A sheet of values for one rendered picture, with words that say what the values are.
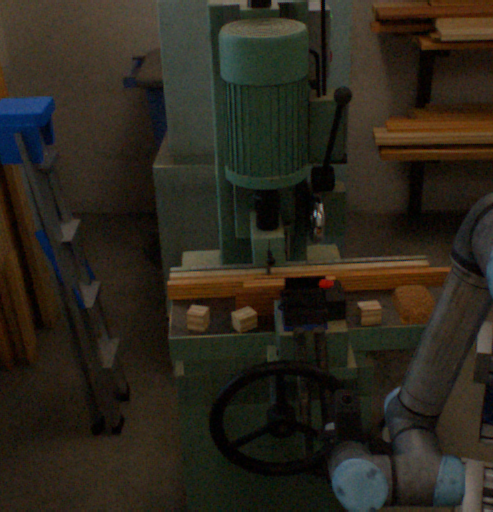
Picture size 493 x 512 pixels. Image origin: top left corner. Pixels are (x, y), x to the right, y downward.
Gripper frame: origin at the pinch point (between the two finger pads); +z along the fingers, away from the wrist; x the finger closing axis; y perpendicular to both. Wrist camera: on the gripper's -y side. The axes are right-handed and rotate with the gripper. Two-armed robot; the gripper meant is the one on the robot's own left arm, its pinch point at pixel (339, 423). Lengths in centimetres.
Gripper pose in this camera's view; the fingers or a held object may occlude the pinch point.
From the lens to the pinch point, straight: 150.5
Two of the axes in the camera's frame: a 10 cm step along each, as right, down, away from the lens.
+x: 10.0, 0.0, -0.3
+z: 0.3, 0.0, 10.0
